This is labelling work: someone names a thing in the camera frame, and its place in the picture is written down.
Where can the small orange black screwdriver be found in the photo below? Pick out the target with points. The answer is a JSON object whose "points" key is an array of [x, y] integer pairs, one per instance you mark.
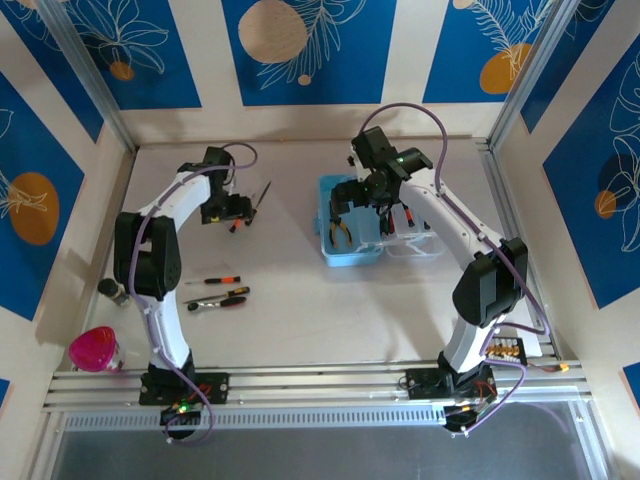
{"points": [[222, 280]]}

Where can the pink plastic cup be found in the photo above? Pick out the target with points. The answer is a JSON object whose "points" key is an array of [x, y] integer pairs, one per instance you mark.
{"points": [[92, 350]]}

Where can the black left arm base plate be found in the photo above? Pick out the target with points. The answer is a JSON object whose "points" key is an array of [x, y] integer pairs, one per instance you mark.
{"points": [[215, 387]]}

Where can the yellow power connector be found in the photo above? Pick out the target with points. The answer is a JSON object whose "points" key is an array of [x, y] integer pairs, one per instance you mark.
{"points": [[564, 369]]}

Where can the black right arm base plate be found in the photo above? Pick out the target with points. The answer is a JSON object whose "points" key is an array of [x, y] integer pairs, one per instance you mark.
{"points": [[422, 385]]}

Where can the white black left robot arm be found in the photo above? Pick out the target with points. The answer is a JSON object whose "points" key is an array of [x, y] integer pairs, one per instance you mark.
{"points": [[175, 200]]}

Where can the aluminium front rail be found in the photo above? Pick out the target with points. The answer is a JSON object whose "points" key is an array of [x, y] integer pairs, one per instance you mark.
{"points": [[325, 380]]}

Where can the blue tool box clear lid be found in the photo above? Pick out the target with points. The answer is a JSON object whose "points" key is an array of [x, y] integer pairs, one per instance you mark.
{"points": [[350, 259]]}

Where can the black controller board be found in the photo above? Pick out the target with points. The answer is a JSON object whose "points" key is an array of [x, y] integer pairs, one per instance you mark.
{"points": [[467, 415], [182, 412]]}

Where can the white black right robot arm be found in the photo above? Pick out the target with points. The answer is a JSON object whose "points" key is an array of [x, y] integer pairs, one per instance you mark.
{"points": [[450, 220]]}

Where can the aluminium corner post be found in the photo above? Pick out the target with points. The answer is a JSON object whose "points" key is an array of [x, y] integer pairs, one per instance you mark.
{"points": [[528, 75], [89, 75]]}

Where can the black terminal connector block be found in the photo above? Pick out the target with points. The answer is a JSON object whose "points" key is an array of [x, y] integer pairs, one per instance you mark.
{"points": [[505, 348]]}

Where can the aluminium side rail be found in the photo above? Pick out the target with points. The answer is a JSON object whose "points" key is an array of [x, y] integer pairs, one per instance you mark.
{"points": [[510, 215]]}

